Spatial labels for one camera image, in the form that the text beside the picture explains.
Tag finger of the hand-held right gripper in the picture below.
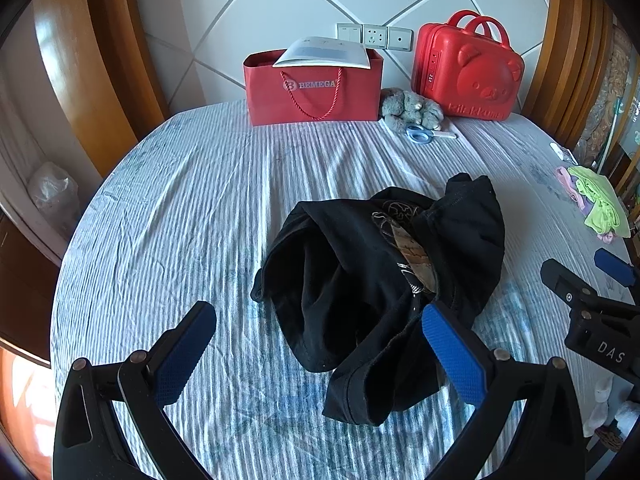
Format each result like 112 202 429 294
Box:
540 258 608 312
594 248 640 287

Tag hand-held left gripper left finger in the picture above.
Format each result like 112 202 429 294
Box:
52 301 218 480

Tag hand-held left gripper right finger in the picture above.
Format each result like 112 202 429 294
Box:
421 301 587 480

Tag black printed t-shirt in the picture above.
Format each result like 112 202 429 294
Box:
250 172 506 427

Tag green and pink clothes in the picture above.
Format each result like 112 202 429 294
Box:
554 166 618 245

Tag white cloth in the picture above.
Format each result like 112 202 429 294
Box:
582 374 640 441

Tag green cloth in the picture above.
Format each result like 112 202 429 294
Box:
567 165 632 237

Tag striped bed sheet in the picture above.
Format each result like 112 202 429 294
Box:
50 97 640 480

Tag dark wooden cabinet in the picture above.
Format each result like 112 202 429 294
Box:
0 210 67 363

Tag patterned curtain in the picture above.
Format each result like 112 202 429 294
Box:
575 25 640 171

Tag clear plastic bag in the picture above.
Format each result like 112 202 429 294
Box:
27 161 81 222

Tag red bear suitcase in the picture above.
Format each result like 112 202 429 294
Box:
411 9 526 123

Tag grey plush toy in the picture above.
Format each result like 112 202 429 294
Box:
379 88 446 133

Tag red paper bag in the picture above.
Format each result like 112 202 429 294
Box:
243 50 385 127

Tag white booklet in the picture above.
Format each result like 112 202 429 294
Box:
272 36 372 70

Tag white padded headboard panel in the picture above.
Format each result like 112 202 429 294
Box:
132 0 553 122

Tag blue handled scissors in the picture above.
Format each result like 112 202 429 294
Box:
405 124 458 145

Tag wooden headboard frame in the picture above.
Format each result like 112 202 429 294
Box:
520 0 615 147
32 0 172 177

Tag white wall socket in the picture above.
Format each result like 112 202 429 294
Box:
362 24 390 49

